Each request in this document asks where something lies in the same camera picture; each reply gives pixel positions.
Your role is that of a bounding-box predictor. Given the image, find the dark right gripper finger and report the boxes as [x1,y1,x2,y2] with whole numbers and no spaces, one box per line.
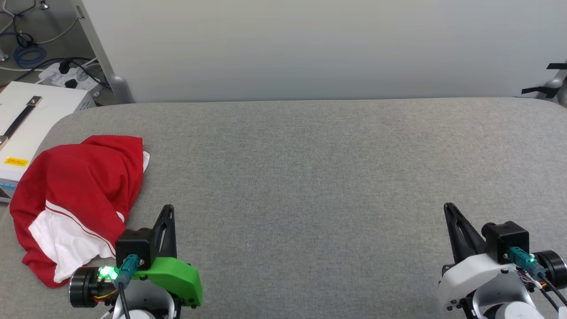
[443,202,487,265]

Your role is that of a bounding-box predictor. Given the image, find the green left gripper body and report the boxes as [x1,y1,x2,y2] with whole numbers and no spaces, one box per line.
[132,257,203,307]

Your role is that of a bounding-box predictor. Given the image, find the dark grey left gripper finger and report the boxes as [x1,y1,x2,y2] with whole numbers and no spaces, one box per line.
[152,204,177,260]

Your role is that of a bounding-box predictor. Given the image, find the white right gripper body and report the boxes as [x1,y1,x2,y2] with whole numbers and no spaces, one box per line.
[438,253,530,311]

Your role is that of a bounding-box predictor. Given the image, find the red and white sports jersey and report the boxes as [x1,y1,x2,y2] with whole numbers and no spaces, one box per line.
[9,135,150,289]

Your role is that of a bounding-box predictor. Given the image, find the grey partition foot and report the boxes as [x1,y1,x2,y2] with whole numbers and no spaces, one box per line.
[108,74,134,104]

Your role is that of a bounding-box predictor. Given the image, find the grey stand with black tape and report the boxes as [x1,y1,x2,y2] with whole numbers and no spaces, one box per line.
[521,62,567,107]

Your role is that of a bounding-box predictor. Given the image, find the white power strip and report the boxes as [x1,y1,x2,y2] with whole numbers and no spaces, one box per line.
[39,61,103,92]

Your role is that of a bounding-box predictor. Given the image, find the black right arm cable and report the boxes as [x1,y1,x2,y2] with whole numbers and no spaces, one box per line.
[509,247,567,307]

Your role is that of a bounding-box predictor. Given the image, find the white equipment box with handle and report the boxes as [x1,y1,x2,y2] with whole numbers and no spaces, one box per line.
[0,81,96,203]

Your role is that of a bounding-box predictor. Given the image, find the blue coiled cable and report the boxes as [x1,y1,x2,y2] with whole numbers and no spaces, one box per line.
[13,44,47,69]

